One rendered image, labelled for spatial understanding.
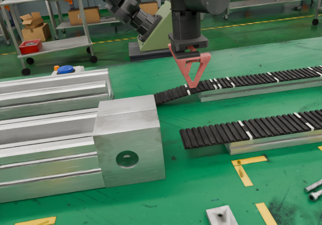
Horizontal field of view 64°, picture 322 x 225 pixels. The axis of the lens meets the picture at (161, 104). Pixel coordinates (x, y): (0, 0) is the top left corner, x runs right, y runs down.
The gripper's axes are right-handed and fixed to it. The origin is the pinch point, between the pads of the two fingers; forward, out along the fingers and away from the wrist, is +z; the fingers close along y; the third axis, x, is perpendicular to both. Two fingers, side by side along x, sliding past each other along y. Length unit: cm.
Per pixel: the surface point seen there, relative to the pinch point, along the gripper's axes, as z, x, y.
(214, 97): 4.8, 5.4, 2.0
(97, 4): 55, -102, -751
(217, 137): 2.3, 0.0, 20.2
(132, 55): 5.7, -12.7, -41.4
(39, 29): 59, -187, -466
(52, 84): -1.6, -30.1, -2.5
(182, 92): 3.0, -1.9, 1.0
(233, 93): 4.6, 9.7, 2.1
